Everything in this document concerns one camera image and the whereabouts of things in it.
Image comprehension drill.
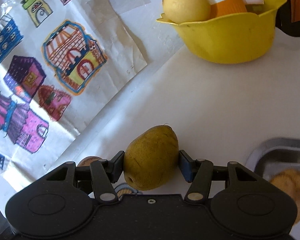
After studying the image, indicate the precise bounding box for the white printed tablecloth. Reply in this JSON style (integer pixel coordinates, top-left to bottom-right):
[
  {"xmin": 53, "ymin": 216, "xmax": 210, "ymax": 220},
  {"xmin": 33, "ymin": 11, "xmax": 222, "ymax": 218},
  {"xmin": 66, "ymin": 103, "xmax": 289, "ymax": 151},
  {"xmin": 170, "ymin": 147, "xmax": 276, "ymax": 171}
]
[{"xmin": 0, "ymin": 27, "xmax": 300, "ymax": 240}]

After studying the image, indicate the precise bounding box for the metal tray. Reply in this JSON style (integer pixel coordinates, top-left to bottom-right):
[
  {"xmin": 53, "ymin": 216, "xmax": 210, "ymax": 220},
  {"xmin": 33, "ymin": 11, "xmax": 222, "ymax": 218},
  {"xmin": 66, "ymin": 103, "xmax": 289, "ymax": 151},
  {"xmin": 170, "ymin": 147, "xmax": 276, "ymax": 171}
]
[{"xmin": 245, "ymin": 137, "xmax": 300, "ymax": 221}]

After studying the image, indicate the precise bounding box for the green-yellow pear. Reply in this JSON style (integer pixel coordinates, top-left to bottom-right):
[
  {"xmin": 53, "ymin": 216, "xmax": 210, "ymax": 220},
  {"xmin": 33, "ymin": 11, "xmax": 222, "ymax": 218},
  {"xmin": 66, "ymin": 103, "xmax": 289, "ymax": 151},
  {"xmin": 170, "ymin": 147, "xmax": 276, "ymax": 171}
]
[{"xmin": 123, "ymin": 125, "xmax": 179, "ymax": 191}]

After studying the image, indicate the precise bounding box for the pale yellow pear in bowl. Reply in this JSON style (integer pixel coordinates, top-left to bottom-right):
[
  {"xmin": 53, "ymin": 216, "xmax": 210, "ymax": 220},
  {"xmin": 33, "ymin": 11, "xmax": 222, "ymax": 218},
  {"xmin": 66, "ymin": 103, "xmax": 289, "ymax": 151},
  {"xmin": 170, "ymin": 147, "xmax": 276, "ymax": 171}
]
[{"xmin": 162, "ymin": 0, "xmax": 211, "ymax": 24}]

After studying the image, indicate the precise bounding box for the yellow plastic bowl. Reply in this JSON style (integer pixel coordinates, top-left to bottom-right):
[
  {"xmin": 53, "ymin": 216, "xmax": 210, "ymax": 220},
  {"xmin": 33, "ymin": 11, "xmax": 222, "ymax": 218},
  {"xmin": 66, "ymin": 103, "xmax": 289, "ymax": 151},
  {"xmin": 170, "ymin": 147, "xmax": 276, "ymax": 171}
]
[{"xmin": 157, "ymin": 0, "xmax": 287, "ymax": 64}]

